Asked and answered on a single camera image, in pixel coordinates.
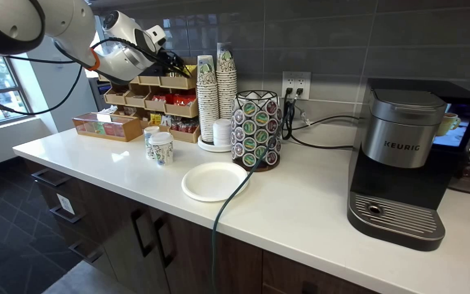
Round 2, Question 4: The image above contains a silver and black coffee maker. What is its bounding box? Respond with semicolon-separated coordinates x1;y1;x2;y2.
347;88;450;252

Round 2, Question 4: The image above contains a black machine with screen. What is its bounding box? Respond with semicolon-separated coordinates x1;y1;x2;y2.
366;78;470;154

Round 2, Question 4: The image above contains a white wall socket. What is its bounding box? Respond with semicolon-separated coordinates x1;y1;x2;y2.
282;71;312;101

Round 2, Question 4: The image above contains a tiered wooden condiment organizer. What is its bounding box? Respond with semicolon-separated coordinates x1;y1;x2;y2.
98;56;201;144

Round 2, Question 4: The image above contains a white paper plate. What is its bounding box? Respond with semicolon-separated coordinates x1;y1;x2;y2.
181;162;249;203

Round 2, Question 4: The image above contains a printed paper cup with lid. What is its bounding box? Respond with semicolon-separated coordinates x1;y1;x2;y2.
149;132;174;166
144;126;161;160

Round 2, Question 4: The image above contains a wooden tea box clear lid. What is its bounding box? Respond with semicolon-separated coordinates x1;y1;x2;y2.
72;112;143;143

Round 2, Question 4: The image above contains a dark green cable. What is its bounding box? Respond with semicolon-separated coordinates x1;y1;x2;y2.
211;91;302;294

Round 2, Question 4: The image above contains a black cabinet door handle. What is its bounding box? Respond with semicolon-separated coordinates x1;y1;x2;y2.
131;208;154;258
154;216;177;268

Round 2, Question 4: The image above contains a dark wooden cabinet door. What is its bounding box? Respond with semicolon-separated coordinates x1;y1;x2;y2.
78;180;171;294
149;208;264;294

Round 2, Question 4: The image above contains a dark wooden drawer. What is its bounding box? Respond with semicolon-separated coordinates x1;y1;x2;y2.
262;250;382;294
55;223;117;282
24;158;81;197
35;180;99;242

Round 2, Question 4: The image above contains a row of red sachets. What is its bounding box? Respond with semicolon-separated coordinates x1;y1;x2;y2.
151;93;197;107
171;119;199;134

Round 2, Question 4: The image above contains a black drawer handle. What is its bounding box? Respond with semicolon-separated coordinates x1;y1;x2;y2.
31;168;73;187
69;240;104;264
49;204;82;224

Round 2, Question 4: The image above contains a stack of printed paper cups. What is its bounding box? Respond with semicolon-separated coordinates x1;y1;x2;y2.
196;55;219;143
216;42;238;121

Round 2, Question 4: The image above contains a black cable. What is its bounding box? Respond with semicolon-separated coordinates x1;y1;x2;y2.
282;88;360;150

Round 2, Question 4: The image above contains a wire holder with coffee pods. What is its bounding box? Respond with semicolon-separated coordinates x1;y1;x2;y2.
231;90;283;172

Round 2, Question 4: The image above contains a stack of white cup lids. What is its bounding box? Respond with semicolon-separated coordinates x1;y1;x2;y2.
213;118;232;147

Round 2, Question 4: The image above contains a white round tray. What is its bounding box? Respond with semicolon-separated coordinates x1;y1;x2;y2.
197;135;232;153

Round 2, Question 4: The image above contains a white label sticker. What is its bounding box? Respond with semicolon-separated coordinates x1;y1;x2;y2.
57;194;75;215

